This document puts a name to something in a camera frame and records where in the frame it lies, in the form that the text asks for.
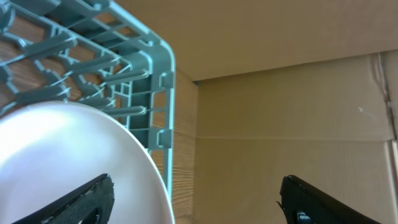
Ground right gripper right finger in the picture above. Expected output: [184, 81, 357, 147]
[278, 175, 379, 224]

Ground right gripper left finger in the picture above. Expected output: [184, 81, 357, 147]
[13, 174, 114, 224]

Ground large white plate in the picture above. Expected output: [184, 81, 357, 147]
[1, 101, 175, 223]

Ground grey dishwasher rack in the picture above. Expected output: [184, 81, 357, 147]
[1, 0, 175, 192]

